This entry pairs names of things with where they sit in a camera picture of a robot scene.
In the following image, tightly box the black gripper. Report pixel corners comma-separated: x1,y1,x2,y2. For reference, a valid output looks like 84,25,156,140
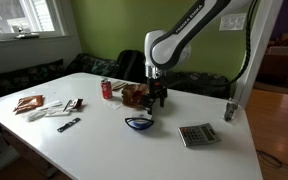
146,78,168,115

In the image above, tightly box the white round object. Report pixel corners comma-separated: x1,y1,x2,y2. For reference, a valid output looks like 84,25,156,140
132,111,153,120

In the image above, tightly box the red silver packet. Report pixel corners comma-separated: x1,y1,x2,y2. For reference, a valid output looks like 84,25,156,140
135,91,147,101

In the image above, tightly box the striped beige card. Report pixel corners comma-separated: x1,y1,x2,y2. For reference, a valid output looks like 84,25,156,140
111,80,129,92

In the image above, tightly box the white paper napkin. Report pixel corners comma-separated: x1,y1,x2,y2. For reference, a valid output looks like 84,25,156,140
103,98,124,110

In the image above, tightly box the black backpack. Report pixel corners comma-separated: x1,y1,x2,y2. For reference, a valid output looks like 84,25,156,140
115,49,148,84

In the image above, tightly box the dark floral bench cushion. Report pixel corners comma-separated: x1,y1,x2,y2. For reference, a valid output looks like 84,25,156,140
163,71,232,100
0,59,65,103
65,53,120,79

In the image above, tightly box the red soda can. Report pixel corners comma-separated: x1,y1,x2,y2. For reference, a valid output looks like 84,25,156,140
100,78,114,100

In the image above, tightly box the silver calculator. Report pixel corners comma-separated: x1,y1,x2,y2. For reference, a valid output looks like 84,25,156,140
178,122,223,148

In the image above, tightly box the metal table clamp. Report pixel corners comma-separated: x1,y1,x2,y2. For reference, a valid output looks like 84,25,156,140
223,98,239,122

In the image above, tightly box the black flat strip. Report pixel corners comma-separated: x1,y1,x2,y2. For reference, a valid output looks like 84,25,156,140
56,117,82,134

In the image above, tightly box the white wrapper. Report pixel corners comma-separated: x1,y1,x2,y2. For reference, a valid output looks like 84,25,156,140
25,109,48,123
45,109,72,118
36,100,63,112

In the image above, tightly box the brown armchair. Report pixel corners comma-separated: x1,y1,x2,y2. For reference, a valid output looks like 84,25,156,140
257,31,288,84

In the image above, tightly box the orange snack packet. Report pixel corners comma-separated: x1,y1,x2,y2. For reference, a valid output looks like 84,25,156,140
12,94,45,115

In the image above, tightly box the small windowsill gadget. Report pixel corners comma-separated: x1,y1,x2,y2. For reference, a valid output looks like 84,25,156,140
13,24,41,40

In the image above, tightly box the white framed window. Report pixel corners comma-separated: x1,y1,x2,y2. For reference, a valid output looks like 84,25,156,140
0,0,68,43

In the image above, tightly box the white wall switch plate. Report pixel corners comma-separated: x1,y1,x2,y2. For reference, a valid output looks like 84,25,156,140
218,12,248,32

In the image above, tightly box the black robot cable conduit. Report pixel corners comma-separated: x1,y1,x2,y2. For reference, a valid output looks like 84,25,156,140
228,0,262,84

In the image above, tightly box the black floor cable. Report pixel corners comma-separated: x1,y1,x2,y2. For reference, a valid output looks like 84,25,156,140
255,149,288,171

